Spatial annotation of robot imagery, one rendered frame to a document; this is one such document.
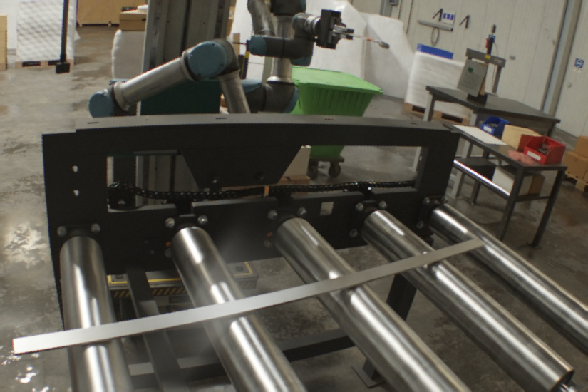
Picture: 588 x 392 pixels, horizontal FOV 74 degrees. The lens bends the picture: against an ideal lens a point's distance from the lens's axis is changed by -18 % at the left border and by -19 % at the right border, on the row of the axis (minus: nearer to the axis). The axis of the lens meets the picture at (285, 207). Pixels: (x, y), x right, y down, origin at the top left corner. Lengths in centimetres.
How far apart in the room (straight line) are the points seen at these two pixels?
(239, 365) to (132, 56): 399
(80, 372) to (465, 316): 87
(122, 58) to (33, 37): 474
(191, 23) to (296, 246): 112
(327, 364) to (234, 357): 135
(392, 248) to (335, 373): 94
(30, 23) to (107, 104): 758
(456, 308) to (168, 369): 70
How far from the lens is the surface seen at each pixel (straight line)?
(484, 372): 245
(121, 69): 466
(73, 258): 108
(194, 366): 160
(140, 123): 114
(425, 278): 125
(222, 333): 90
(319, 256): 115
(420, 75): 790
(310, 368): 214
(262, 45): 158
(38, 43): 919
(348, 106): 389
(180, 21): 196
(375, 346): 97
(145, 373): 158
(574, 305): 136
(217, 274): 102
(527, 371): 108
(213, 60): 147
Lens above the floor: 149
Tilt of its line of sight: 25 degrees down
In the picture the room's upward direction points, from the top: 9 degrees clockwise
